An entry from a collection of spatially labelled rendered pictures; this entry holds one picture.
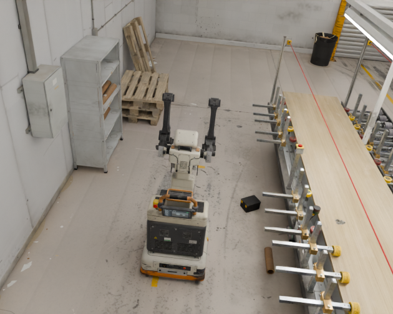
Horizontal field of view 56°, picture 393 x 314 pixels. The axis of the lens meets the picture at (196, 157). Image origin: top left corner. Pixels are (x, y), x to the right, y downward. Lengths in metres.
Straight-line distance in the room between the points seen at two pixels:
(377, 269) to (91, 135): 3.46
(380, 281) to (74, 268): 2.72
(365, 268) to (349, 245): 0.24
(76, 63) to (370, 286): 3.58
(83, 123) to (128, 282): 2.04
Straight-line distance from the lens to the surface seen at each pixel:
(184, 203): 3.26
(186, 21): 10.62
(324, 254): 2.80
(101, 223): 4.39
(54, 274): 3.99
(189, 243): 3.51
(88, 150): 4.98
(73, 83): 4.59
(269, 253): 4.12
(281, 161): 4.38
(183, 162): 3.34
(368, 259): 3.25
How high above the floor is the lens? 3.04
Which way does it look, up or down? 34 degrees down
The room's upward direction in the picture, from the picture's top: 6 degrees clockwise
